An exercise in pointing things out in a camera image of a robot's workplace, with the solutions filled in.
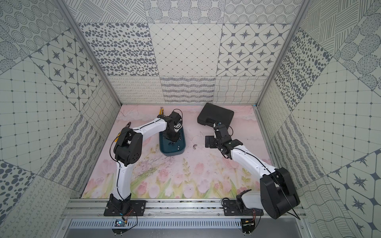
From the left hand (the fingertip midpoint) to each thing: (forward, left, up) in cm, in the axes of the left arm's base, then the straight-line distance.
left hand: (175, 137), depth 99 cm
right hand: (-7, -25, +8) cm, 27 cm away
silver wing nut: (-5, -13, -2) cm, 14 cm away
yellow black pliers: (+10, +37, -1) cm, 38 cm away
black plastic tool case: (+23, -26, -1) cm, 34 cm away
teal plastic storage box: (-6, +4, -3) cm, 8 cm away
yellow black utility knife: (+24, +14, +1) cm, 28 cm away
